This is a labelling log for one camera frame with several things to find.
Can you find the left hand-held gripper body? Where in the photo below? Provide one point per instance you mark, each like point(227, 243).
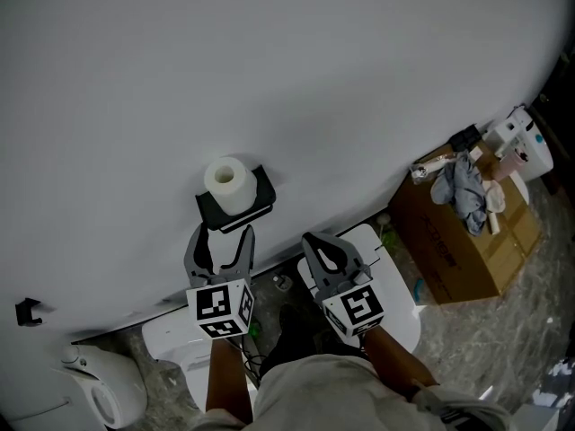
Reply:
point(215, 305)

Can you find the person's right forearm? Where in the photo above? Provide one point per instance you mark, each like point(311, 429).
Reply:
point(395, 362)

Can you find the white foam box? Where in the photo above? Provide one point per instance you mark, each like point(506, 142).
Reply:
point(534, 420)

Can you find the person's left forearm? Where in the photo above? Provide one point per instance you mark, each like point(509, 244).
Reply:
point(227, 384)

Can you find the small white paper roll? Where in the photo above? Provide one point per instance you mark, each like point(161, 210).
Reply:
point(493, 225)

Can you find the large brown cardboard box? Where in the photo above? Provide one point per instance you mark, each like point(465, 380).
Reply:
point(449, 258)

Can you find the white wrapped tube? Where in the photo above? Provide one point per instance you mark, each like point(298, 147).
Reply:
point(433, 168)

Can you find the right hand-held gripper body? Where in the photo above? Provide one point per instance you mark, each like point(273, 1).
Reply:
point(357, 308)

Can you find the black wall hook bracket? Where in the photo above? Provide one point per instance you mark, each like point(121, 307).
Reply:
point(27, 310)

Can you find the cream crumpled cloth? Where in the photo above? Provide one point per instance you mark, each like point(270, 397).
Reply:
point(495, 198)

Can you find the small green object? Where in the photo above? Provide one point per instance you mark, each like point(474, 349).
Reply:
point(254, 329)

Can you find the pink cup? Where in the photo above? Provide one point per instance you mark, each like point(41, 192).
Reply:
point(507, 166)

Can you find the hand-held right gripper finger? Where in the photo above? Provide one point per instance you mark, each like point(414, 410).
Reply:
point(346, 254)
point(316, 272)

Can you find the teal plastic piece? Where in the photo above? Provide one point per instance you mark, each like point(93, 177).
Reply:
point(419, 290)

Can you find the white toilet with round tank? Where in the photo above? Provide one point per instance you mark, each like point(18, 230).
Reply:
point(170, 335)

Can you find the grey floor water valve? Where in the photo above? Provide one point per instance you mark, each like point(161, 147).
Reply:
point(282, 282)

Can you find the black wall paper holder shelf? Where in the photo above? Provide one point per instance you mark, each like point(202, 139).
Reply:
point(265, 191)

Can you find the black metal holder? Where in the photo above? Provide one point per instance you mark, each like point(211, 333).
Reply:
point(465, 137)

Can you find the white flat square toilet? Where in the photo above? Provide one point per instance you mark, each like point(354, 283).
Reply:
point(395, 294)

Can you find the white toilet paper roll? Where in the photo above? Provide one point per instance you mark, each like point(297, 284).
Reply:
point(233, 193)

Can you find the grey crumpled cloth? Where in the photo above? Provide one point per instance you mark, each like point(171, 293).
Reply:
point(462, 187)

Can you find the person's grey shirt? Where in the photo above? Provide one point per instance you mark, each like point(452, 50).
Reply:
point(323, 398)

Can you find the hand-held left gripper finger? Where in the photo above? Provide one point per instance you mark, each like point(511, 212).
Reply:
point(247, 254)
point(194, 258)

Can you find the white paper scraps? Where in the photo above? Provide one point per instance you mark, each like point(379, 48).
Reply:
point(557, 384)

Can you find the dark metal shelf rack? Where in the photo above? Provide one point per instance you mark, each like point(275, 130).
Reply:
point(559, 119)

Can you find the white plastic box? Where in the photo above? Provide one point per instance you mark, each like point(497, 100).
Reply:
point(503, 135)

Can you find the white appliance with blue button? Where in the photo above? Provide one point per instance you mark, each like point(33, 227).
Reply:
point(536, 155)

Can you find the white round brush head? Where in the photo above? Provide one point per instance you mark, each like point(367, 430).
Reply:
point(384, 219)

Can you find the white urinal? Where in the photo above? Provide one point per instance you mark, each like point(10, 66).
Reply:
point(108, 375)

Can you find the small beige block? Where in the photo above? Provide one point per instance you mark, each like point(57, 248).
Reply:
point(476, 153)

